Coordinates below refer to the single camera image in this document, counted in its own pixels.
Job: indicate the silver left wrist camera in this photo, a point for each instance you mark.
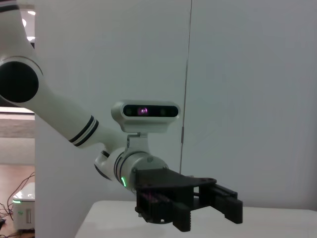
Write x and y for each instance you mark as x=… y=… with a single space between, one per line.
x=143 y=125

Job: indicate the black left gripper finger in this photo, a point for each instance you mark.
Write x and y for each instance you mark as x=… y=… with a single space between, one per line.
x=184 y=218
x=227 y=205

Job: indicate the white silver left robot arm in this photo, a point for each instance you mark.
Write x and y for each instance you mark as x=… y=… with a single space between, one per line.
x=62 y=119

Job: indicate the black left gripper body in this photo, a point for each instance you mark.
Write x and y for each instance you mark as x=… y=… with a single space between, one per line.
x=161 y=191

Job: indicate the white device with green light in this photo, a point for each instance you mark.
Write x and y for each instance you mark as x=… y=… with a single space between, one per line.
x=24 y=210

